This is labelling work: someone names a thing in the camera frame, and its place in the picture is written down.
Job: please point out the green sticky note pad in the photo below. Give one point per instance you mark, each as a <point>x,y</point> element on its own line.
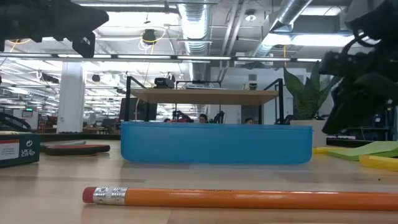
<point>370,149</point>

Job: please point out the black monitor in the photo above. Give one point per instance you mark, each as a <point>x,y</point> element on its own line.
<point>138,109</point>

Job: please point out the black overhead camera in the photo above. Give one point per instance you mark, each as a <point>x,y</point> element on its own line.
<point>149,36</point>

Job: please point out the green yellow crayon box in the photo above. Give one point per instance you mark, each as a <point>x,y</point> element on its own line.
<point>18,149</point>

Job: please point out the wooden shelf with black legs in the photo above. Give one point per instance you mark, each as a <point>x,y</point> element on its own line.
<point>205,96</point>

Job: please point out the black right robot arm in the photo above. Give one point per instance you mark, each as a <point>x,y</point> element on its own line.
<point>376,17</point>

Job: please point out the overhead light bar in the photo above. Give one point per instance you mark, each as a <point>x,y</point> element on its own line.
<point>143,57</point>

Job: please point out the black aluminium table frame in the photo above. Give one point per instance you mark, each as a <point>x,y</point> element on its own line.
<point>93,137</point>

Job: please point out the green leafy plant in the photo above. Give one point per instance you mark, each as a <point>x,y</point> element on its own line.
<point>306,96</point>

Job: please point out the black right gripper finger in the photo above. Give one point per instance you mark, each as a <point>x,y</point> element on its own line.
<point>348,109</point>

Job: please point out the orange pencil with red eraser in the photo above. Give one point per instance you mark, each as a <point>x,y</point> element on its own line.
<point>248,200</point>

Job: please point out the silver ventilation duct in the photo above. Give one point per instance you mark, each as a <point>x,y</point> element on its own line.
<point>194,28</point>
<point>280,21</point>

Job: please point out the white planter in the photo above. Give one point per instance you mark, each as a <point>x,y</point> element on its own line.
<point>308,132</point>

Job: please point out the blue plastic pencil case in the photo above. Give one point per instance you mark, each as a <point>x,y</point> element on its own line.
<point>214,143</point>

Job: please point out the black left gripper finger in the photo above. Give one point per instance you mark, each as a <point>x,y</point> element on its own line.
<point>84,45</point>
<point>90,18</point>

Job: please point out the white column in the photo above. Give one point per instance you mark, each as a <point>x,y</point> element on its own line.
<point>71,99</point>

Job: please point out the black stapler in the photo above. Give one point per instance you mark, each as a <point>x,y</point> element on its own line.
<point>164,83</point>

